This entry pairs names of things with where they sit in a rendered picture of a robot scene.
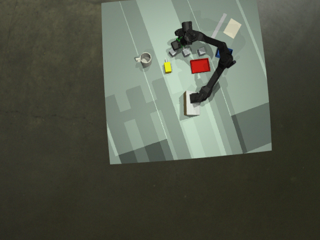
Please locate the red tray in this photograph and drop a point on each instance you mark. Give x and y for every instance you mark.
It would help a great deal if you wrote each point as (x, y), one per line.
(200, 65)

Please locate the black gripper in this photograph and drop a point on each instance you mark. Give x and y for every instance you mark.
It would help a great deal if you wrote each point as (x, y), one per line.
(177, 44)

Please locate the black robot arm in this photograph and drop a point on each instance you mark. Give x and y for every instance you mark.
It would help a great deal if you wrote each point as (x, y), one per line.
(225, 60)

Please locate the grey tapered cup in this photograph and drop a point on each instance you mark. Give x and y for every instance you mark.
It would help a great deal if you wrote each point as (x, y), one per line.
(145, 59)

